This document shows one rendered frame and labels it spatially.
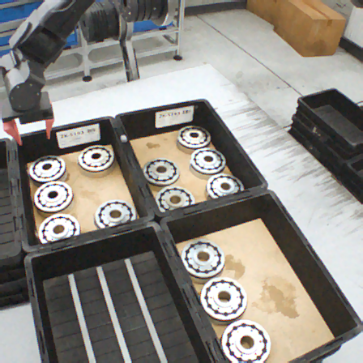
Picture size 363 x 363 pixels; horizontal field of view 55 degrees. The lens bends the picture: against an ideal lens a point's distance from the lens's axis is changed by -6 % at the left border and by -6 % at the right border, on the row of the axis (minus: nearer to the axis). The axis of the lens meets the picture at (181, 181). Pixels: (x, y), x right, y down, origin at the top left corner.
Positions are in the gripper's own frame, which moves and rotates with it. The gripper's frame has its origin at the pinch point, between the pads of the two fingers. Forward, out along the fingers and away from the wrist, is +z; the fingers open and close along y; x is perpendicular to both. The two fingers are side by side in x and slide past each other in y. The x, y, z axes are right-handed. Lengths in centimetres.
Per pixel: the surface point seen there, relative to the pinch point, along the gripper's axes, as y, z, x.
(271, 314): 40, 23, -46
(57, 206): 1.2, 20.7, -3.5
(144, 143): 30.3, 23.7, 15.4
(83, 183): 9.3, 23.6, 4.8
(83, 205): 7.8, 23.5, -2.9
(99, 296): 5.7, 23.3, -29.5
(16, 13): -8, 44, 188
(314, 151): 125, 67, 31
